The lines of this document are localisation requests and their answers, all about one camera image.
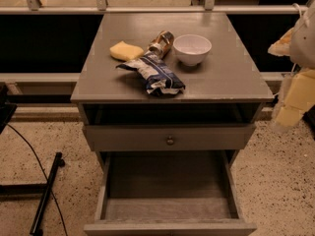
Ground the grey wooden drawer cabinet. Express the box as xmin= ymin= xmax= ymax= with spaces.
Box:
xmin=70 ymin=12 xmax=275 ymax=169

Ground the yellow sponge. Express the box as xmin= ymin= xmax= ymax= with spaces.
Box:
xmin=109 ymin=41 xmax=144 ymax=61

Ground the open grey bottom drawer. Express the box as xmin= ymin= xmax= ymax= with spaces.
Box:
xmin=84 ymin=151 xmax=257 ymax=236

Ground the metal railing frame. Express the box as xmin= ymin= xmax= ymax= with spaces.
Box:
xmin=0 ymin=0 xmax=315 ymax=17

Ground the black cable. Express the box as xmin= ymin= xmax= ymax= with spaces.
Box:
xmin=6 ymin=123 xmax=69 ymax=236

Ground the white bowl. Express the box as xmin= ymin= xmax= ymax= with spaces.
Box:
xmin=173 ymin=34 xmax=212 ymax=66

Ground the grey middle drawer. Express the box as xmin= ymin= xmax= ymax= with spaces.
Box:
xmin=83 ymin=124 xmax=255 ymax=151

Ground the white cable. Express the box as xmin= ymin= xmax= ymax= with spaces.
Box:
xmin=291 ymin=2 xmax=304 ymax=18

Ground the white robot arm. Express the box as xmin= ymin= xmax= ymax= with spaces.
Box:
xmin=268 ymin=4 xmax=315 ymax=132

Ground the brown metal can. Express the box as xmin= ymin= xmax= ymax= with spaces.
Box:
xmin=148 ymin=30 xmax=174 ymax=59

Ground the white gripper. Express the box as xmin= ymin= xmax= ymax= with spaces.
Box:
xmin=271 ymin=69 xmax=315 ymax=132

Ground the black metal stand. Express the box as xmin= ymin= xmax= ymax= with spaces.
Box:
xmin=0 ymin=85 xmax=67 ymax=236

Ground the blue chip bag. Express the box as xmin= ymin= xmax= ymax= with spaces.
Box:
xmin=118 ymin=51 xmax=185 ymax=96

